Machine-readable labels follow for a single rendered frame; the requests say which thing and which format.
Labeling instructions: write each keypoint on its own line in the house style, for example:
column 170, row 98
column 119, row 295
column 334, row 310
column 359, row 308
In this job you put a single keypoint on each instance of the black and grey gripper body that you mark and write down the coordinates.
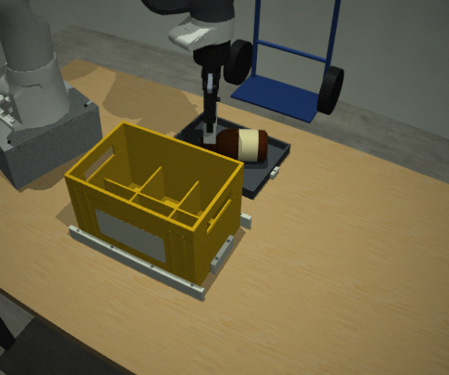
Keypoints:
column 211, row 57

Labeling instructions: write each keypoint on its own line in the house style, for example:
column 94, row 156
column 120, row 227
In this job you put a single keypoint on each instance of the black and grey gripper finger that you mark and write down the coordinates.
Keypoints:
column 217, row 98
column 209, row 121

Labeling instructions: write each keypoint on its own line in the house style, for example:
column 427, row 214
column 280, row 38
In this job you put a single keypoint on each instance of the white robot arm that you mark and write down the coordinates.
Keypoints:
column 32, row 77

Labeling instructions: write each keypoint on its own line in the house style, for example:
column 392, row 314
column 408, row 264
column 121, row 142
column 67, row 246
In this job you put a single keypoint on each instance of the yellow plastic crate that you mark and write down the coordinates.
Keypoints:
column 146, row 180

